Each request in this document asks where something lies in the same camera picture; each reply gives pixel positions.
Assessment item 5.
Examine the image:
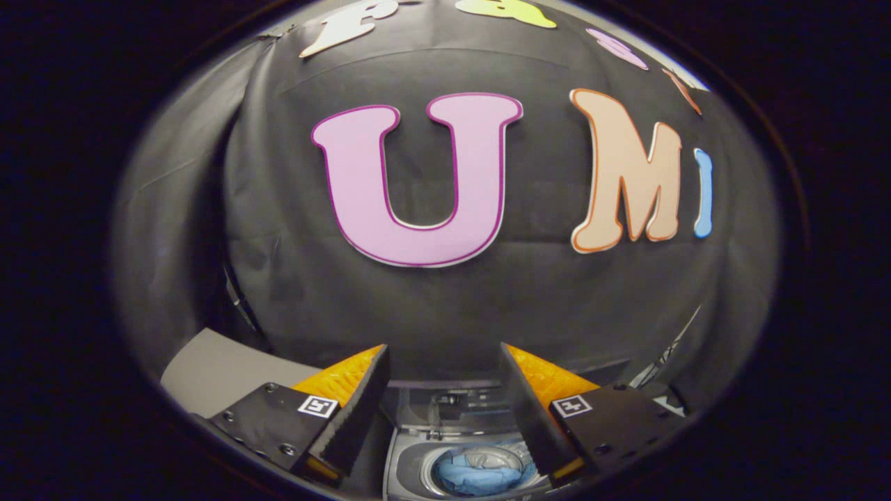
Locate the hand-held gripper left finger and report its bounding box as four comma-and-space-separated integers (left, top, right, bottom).
209, 344, 392, 486

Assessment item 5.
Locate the black light stand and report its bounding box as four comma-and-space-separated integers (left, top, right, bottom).
630, 306, 700, 390

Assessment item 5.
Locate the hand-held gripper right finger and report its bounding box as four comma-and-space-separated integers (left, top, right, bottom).
498, 342, 690, 488

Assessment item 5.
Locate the light blue shirt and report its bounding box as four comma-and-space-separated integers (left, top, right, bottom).
437, 445, 540, 496

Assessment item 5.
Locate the dark washing machine lid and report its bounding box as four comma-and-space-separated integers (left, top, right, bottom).
392, 381, 516, 440

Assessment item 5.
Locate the black backdrop cloth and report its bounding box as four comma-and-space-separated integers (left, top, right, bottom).
111, 0, 784, 411

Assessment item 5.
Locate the gray washing machine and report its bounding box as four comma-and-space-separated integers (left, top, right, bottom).
383, 379, 558, 501

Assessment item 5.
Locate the beige and black cabinet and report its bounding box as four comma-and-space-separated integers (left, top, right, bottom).
161, 328, 328, 418

